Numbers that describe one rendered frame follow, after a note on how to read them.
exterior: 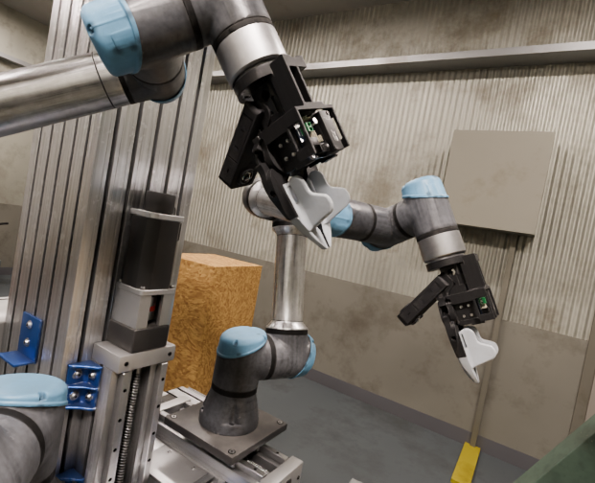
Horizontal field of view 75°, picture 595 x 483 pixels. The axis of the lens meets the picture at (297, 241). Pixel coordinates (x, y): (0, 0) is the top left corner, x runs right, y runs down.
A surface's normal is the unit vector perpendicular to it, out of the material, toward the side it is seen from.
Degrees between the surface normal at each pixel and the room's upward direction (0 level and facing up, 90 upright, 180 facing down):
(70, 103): 128
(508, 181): 90
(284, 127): 112
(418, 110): 90
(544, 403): 90
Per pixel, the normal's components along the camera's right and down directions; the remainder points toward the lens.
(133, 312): -0.52, -0.06
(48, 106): 0.37, 0.72
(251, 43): 0.07, 0.00
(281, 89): -0.61, 0.29
